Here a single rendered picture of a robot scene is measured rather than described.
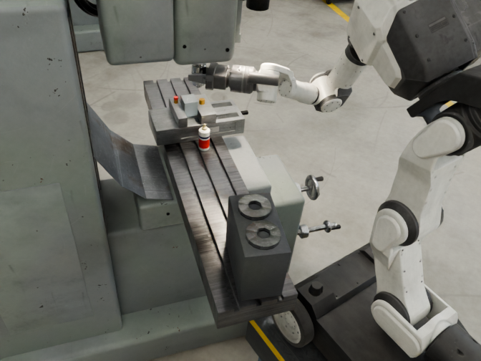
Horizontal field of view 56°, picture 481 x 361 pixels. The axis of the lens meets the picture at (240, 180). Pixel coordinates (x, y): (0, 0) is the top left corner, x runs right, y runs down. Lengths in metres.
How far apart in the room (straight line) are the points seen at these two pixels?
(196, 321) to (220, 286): 0.79
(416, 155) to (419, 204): 0.16
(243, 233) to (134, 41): 0.59
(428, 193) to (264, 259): 0.49
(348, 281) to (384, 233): 0.42
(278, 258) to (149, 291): 0.95
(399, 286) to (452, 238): 1.51
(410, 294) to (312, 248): 1.14
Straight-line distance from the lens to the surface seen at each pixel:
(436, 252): 2.89
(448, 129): 1.17
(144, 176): 1.68
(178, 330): 2.04
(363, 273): 1.82
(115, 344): 2.03
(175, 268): 1.91
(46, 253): 1.62
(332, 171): 3.18
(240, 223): 1.18
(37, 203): 1.46
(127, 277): 1.89
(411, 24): 1.17
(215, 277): 1.30
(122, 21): 1.28
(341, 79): 1.59
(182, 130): 1.71
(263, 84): 1.45
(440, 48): 1.18
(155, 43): 1.32
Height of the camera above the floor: 1.96
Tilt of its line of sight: 41 degrees down
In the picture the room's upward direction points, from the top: 6 degrees clockwise
